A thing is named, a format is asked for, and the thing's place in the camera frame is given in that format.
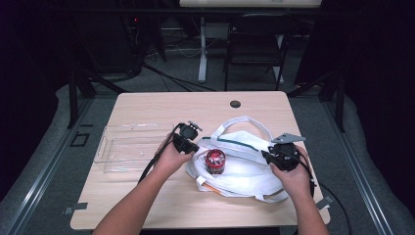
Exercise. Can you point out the round table grommet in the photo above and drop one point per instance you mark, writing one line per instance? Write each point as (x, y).
(235, 104)

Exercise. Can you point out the white desk with leg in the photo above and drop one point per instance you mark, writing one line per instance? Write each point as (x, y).
(203, 49)

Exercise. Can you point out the red round candy can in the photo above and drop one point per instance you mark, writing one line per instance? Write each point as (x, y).
(215, 161)

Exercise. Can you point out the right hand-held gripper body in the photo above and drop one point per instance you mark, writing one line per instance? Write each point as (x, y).
(284, 155)

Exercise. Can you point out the clear plastic tray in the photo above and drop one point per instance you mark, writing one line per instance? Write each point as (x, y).
(130, 150)

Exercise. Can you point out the black folding chair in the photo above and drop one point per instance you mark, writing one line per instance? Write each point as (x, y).
(254, 42)

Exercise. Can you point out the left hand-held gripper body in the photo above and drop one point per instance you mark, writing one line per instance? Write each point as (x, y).
(186, 143)

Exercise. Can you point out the grey metal table bracket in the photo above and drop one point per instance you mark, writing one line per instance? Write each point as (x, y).
(323, 203)
(76, 207)

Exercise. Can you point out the white canvas tote bag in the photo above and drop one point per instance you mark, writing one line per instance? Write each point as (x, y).
(248, 178)

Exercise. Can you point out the black metal stand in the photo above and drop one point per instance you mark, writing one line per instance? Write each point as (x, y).
(340, 104)
(72, 98)

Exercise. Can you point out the person's right hand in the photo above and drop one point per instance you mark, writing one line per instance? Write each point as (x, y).
(293, 182)

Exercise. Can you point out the person's left hand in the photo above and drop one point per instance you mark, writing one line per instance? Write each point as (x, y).
(171, 160)

